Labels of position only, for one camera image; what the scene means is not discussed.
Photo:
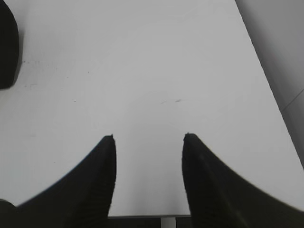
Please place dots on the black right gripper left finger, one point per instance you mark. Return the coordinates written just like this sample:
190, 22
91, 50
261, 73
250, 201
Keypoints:
81, 199

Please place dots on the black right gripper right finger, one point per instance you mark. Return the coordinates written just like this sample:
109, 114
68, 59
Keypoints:
220, 198

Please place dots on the black canvas tote bag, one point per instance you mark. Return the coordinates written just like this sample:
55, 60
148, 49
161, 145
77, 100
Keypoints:
9, 46

